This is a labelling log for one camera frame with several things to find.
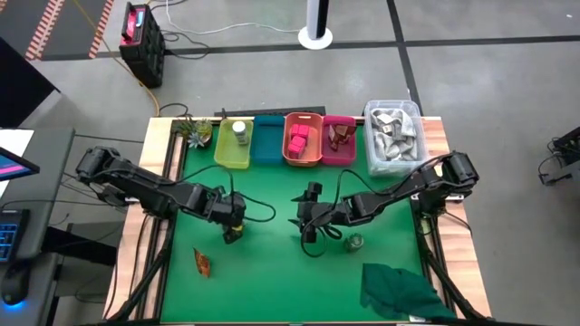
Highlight black panel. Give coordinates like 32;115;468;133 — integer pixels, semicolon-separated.
0;38;61;129

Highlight pink plastic bin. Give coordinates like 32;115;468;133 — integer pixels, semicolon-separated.
321;115;358;167

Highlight white-lid bagel seasoning jar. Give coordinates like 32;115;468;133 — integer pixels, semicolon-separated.
231;120;250;146

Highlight yellow floor cable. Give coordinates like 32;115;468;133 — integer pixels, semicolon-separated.
72;0;160;117

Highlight dark green cloth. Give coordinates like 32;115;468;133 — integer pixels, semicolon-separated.
360;262;457;321

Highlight computer screen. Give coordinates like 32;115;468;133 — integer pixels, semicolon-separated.
0;147;41;183

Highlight black plastic crate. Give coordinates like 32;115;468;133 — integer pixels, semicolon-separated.
118;2;167;90

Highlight green table mat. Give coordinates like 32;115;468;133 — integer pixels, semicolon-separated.
160;124;427;323

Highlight grey cloth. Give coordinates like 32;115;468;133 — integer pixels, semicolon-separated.
370;107;417;162

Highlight white floor cable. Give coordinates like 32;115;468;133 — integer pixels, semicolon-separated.
165;0;303;36

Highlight orange plastic bin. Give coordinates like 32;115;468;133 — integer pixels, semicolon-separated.
282;111;324;168

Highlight small succulent plant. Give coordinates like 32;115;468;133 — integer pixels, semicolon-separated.
174;116;214;149

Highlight dark floor mat orange stripes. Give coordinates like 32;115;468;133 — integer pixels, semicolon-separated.
0;0;114;62

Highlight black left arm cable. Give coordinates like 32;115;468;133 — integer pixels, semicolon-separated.
174;163;276;224

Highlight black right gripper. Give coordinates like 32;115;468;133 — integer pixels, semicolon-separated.
288;181;339;245

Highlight black aluminium frame rail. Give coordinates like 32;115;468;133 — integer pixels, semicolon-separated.
410;198;493;323
104;118;185;323

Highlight orange spice packet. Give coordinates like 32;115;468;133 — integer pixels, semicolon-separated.
192;246;213;278

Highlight white tower fan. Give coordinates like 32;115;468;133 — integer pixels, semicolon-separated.
297;0;334;51

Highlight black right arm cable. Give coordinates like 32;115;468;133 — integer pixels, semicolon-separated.
300;168;380;258

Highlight black floor cable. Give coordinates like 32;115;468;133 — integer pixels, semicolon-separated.
160;29;210;61

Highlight grey desk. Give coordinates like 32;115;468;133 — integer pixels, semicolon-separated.
0;128;77;326

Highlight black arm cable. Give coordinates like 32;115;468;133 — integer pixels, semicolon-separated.
300;168;380;258
174;163;276;224

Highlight yellow-green plastic bin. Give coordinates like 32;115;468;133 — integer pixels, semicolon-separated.
213;118;254;170

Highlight backlit keyboard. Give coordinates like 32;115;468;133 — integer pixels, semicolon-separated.
0;208;31;266

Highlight white paper sheet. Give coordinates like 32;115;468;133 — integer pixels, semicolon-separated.
0;129;35;182

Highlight clear plastic storage box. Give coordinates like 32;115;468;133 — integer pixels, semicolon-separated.
362;100;428;177

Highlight teal blue plastic bin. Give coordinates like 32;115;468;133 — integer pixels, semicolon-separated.
250;115;286;165

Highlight black equipment with cables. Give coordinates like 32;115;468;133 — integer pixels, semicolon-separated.
537;126;580;187

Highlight black flat bar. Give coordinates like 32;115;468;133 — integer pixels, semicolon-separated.
213;106;326;118

